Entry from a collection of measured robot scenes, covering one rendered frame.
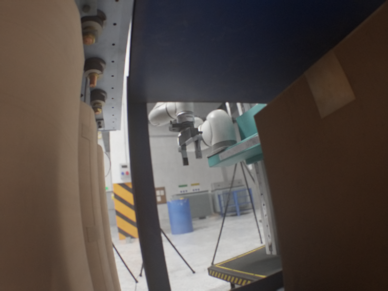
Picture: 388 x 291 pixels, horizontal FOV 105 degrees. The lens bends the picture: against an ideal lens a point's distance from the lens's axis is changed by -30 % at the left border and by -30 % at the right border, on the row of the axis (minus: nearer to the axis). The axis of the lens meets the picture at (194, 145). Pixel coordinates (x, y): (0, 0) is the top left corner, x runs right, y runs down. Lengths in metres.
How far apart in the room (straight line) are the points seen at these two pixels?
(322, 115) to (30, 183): 0.33
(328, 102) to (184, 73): 0.19
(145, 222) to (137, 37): 0.25
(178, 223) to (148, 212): 5.06
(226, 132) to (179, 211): 4.29
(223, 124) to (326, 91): 1.03
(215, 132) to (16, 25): 1.11
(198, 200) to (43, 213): 9.00
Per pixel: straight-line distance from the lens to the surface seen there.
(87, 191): 0.69
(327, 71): 0.25
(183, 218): 5.39
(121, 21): 0.85
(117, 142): 5.97
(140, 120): 0.35
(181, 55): 0.27
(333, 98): 0.24
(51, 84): 0.32
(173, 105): 1.08
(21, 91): 0.28
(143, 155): 0.33
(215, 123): 1.25
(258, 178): 1.25
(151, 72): 0.29
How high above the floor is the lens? 0.70
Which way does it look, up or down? 16 degrees up
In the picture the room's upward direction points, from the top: 9 degrees counter-clockwise
